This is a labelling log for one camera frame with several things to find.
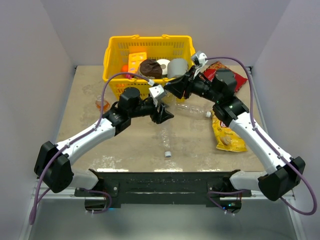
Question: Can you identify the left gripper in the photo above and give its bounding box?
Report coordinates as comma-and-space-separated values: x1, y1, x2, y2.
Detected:
129, 98, 174, 125

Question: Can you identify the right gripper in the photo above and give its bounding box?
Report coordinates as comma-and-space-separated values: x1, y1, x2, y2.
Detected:
163, 65, 221, 104

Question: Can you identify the clear bottle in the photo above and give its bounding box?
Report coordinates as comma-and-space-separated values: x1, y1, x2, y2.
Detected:
175, 102, 212, 119
159, 123, 172, 158
161, 90, 176, 108

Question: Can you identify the orange tea bottle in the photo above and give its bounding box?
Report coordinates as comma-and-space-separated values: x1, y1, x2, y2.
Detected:
95, 95, 110, 113

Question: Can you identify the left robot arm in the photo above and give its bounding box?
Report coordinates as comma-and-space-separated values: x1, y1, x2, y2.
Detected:
34, 85, 174, 196

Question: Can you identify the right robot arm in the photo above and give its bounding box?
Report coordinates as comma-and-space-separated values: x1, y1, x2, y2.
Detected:
164, 69, 306, 201

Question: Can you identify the grey tape roll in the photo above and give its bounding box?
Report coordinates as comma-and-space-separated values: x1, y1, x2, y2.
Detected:
167, 58, 189, 79

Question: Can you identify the white tape roll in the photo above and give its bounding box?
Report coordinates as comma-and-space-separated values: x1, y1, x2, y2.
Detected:
156, 58, 170, 77

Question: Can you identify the brown wrapped package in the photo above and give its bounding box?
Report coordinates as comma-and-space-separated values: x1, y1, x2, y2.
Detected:
136, 59, 163, 79

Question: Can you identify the red snack bag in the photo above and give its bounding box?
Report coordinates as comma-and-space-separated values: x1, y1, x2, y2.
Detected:
203, 61, 248, 93

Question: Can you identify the orange juice carton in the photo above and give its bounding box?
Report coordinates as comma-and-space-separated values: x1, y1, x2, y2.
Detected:
128, 52, 147, 74

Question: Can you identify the orange ball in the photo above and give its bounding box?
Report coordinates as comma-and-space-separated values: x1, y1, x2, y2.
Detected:
121, 64, 129, 72

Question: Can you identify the yellow chips bag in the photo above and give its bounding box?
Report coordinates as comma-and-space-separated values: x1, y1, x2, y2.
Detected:
211, 112, 248, 153

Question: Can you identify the yellow plastic shopping basket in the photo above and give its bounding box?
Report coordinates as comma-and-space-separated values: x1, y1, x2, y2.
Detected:
102, 34, 196, 100

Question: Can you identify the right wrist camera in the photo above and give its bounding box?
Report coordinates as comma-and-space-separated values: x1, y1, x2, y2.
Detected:
191, 51, 208, 78

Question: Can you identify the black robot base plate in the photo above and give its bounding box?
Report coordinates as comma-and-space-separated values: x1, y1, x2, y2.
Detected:
74, 171, 252, 213

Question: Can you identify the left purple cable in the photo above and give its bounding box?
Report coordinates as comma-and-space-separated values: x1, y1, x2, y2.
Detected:
28, 72, 156, 225

